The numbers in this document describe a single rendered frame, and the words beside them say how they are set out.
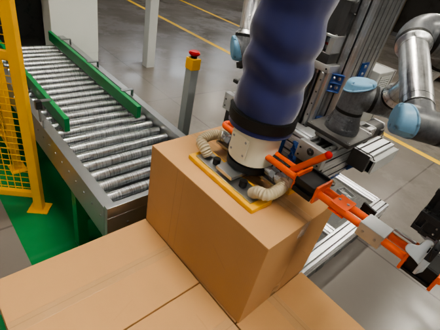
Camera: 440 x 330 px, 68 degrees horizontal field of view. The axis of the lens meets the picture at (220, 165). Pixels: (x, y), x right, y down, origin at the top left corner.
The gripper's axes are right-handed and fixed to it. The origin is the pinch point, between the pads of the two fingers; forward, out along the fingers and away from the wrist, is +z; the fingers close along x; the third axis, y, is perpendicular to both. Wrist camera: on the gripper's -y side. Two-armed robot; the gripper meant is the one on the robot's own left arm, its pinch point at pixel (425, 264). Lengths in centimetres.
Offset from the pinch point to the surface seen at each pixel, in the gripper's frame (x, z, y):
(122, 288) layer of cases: 46, 53, 65
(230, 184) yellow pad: 13, 10, 56
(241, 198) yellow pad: 14, 11, 49
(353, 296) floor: -85, 106, 17
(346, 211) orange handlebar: 2.7, -1.0, 21.7
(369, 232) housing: 3.4, -0.5, 13.9
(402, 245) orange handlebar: -0.6, -0.3, 6.4
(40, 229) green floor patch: 49, 106, 159
